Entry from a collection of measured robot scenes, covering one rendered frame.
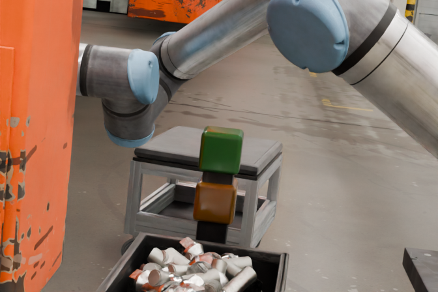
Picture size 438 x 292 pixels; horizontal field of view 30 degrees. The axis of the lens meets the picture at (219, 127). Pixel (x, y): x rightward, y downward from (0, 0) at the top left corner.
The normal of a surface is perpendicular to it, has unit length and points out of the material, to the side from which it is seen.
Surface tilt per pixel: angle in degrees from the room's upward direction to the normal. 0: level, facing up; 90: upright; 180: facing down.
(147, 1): 90
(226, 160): 90
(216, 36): 118
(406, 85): 100
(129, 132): 133
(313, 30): 125
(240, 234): 90
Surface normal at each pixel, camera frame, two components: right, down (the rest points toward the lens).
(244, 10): -0.74, 0.33
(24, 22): 0.19, 0.20
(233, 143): -0.07, 0.18
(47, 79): 0.99, 0.12
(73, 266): 0.11, -0.98
